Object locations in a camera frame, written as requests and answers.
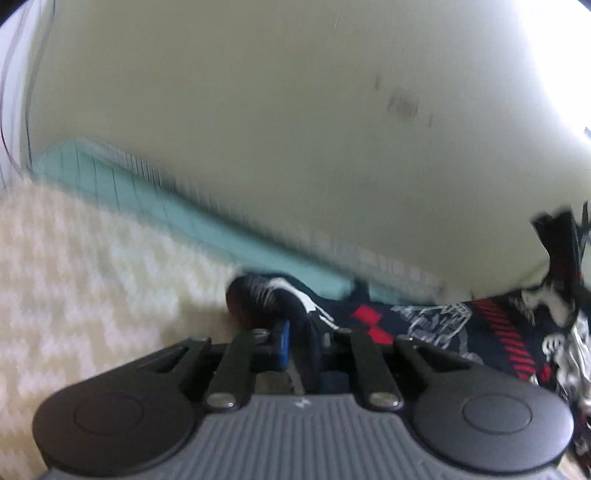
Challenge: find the grey quilted mattress pad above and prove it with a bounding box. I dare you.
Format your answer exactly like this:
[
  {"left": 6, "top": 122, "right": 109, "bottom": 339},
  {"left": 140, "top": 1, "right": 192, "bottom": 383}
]
[{"left": 83, "top": 138, "right": 450, "bottom": 302}]

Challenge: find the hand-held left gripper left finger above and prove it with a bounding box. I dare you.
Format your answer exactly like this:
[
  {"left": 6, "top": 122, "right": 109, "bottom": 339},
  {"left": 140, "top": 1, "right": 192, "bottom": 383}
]
[{"left": 178, "top": 320, "right": 293, "bottom": 411}]

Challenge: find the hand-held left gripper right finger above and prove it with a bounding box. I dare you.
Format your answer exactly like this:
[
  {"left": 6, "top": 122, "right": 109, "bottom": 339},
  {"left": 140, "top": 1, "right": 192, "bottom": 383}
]
[{"left": 323, "top": 329, "right": 465, "bottom": 411}]

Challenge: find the thin dark wall cable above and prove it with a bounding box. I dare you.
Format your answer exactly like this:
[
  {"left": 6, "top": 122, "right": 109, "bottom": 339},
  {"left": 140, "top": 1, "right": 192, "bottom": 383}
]
[{"left": 0, "top": 44, "right": 21, "bottom": 172}]

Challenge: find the dark reindeer print sweater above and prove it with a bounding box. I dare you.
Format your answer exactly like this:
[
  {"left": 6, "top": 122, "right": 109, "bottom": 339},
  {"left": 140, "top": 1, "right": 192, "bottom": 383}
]
[{"left": 225, "top": 200, "right": 591, "bottom": 464}]

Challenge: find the thin grey wall cable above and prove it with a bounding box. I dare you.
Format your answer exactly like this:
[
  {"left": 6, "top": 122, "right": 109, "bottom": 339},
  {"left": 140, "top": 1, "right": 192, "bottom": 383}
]
[{"left": 25, "top": 0, "right": 57, "bottom": 178}]

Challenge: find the zigzag patterned bed sheet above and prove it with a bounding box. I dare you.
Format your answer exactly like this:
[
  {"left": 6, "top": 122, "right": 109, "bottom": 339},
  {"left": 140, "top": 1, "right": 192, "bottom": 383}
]
[{"left": 0, "top": 140, "right": 446, "bottom": 480}]

